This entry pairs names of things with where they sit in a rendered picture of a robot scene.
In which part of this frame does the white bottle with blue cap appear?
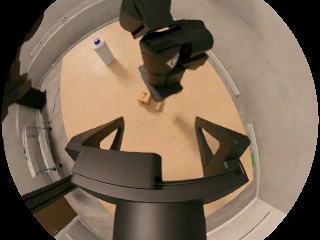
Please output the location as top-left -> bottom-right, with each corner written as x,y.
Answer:
93,38 -> 115,65

